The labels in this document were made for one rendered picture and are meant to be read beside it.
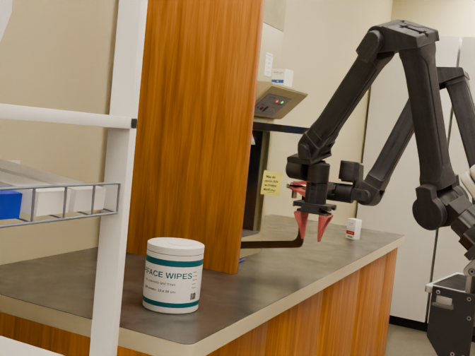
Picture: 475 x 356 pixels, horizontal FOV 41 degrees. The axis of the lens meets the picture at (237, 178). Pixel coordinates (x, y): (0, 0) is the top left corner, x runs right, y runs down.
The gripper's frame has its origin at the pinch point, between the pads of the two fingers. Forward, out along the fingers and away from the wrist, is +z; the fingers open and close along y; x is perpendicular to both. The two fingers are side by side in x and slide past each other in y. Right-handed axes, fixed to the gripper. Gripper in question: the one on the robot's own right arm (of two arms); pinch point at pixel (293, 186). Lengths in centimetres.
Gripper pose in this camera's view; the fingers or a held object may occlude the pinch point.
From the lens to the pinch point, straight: 203.2
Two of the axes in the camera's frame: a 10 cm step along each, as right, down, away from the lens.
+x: -4.5, 0.2, -8.9
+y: 1.0, -9.9, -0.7
